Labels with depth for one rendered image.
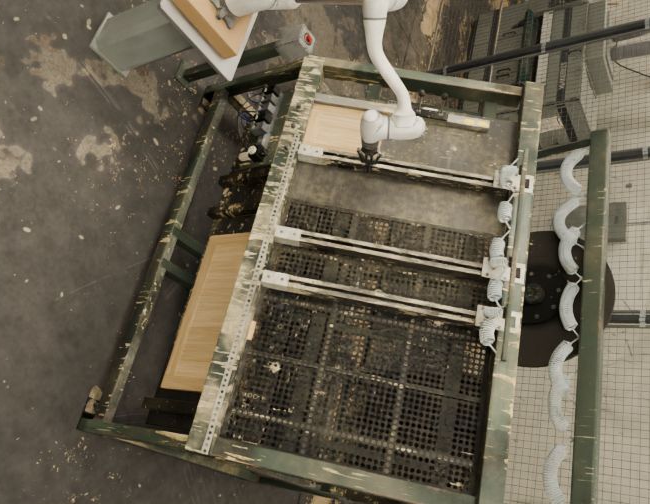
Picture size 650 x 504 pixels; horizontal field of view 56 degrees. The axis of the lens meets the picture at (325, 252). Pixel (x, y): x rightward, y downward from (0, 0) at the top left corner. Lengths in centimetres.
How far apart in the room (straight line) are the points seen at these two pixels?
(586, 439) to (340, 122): 197
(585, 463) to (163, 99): 296
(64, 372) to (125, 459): 62
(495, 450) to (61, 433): 204
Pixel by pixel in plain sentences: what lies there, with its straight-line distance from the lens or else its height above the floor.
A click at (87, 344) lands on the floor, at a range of 341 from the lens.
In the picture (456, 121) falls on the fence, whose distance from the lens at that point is 342.
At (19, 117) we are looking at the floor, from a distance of 332.
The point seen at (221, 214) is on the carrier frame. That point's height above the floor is 31.
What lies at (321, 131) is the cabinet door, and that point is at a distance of 337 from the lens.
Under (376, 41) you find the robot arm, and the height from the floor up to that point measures 155.
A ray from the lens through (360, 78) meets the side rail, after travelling 362.
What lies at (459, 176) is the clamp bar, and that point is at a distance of 321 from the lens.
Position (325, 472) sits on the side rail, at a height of 132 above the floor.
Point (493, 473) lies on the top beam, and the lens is 272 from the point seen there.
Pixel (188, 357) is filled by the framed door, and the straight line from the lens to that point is 333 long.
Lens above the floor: 280
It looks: 34 degrees down
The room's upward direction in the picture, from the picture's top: 86 degrees clockwise
